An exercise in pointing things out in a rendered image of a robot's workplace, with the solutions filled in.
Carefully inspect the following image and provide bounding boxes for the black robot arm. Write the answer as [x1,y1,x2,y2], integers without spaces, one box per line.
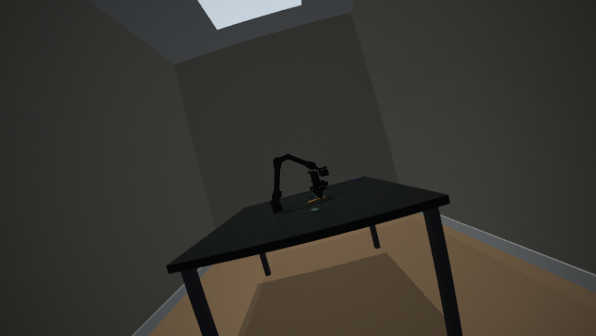
[270,154,329,213]

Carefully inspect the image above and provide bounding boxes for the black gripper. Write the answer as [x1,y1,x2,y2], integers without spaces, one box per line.
[310,178,327,200]

